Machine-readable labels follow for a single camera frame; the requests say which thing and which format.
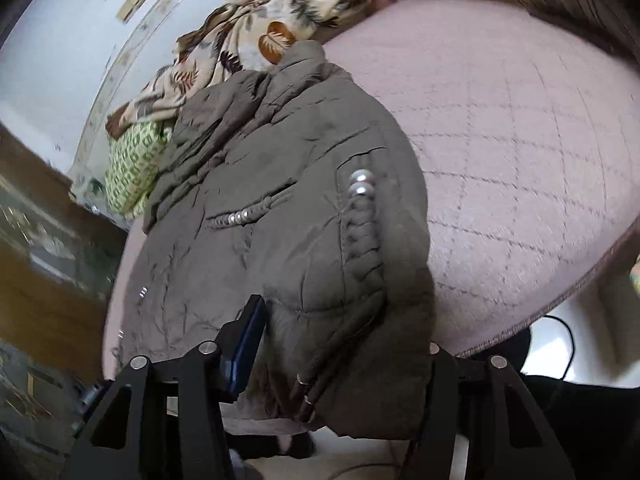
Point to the black slipper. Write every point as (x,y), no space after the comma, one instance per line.
(300,447)

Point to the leaf print fleece blanket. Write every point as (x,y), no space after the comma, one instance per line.
(240,30)

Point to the green checkered pillow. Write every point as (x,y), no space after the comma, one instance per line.
(130,170)

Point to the grey-brown quilted puffer jacket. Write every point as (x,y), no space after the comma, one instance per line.
(280,185)

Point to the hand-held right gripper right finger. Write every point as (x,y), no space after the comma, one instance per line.
(445,385)

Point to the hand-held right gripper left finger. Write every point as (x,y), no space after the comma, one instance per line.
(245,345)

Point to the floral plastic bag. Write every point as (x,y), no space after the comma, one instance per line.
(90,195)

